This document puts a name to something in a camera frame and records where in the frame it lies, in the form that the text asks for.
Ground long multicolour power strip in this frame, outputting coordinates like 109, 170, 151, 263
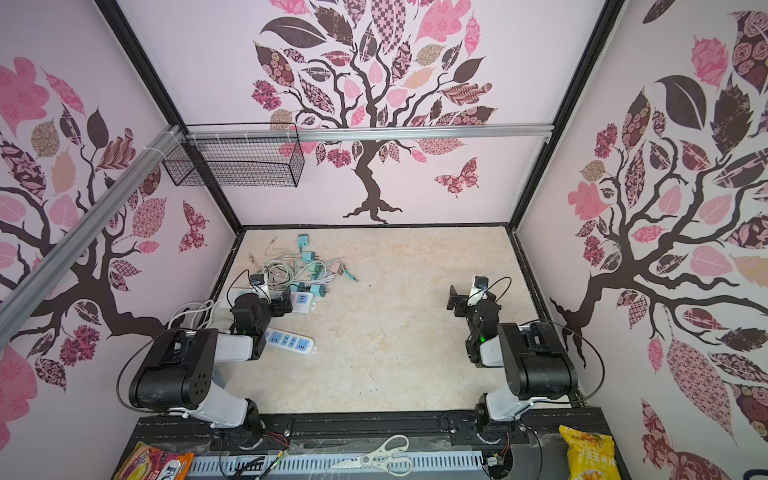
227, 287, 316, 314

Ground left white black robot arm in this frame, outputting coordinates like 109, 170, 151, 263
128, 289, 292, 442

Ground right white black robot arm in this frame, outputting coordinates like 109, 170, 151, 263
446, 282, 587, 436

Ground small blue-socket power strip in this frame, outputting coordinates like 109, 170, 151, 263
266, 328, 317, 355

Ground yellow snack bag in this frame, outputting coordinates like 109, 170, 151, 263
559, 425, 621, 480

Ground red yellow snack packet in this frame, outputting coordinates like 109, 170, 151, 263
113, 442, 195, 480

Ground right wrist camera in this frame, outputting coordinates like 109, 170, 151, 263
468, 275, 489, 304

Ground pile of chargers and cables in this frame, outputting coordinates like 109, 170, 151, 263
247, 233, 359, 298

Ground black mounting rail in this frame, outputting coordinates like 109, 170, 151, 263
128, 407, 611, 451

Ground black wire basket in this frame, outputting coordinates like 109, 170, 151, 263
163, 121, 305, 188

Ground white slotted cable duct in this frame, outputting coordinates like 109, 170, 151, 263
187, 451, 485, 479

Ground white handled scissors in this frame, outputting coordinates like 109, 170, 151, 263
331, 434, 414, 478

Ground aluminium frame bar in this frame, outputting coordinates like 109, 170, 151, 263
1, 123, 554, 345

